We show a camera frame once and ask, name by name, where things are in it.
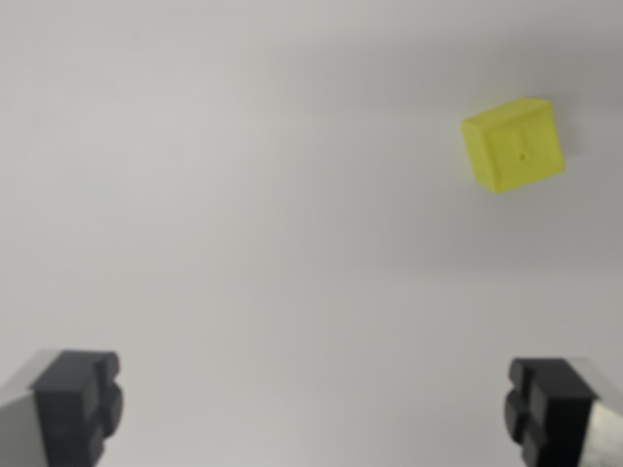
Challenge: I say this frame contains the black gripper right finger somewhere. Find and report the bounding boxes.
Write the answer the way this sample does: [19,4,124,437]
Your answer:
[503,357,623,467]

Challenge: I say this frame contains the yellow cube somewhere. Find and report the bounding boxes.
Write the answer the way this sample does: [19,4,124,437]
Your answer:
[459,96,567,196]

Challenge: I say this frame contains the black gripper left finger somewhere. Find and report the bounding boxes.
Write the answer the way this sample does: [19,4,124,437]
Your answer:
[0,347,125,467]

